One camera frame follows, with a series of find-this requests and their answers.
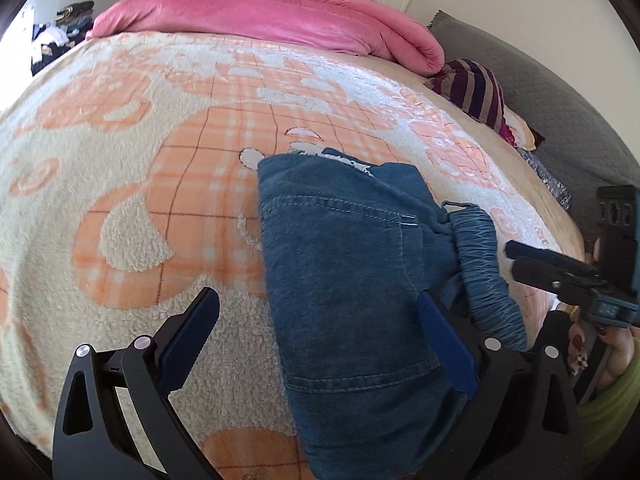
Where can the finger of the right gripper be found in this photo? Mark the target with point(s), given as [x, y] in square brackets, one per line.
[515, 250]
[568, 287]

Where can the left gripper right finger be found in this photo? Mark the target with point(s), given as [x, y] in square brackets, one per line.
[520, 421]

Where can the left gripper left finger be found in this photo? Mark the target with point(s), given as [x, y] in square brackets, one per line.
[91, 437]

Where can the blue denim pants lace hem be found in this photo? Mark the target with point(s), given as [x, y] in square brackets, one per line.
[348, 248]

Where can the green right sleeve forearm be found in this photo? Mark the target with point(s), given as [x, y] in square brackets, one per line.
[603, 420]

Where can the person's right hand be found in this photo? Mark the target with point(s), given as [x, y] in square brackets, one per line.
[620, 340]

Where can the beige bed sheet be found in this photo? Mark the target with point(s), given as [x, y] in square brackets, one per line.
[466, 162]

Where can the grey quilted headboard cushion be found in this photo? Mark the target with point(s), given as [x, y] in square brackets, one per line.
[580, 147]

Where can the striped purple garment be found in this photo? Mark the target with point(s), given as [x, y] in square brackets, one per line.
[474, 88]

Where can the orange white fleece blanket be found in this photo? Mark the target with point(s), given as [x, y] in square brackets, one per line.
[128, 183]

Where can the pink comforter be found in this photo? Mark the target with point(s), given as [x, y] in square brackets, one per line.
[355, 27]

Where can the dark clothes pile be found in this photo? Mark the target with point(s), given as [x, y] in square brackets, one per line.
[68, 29]

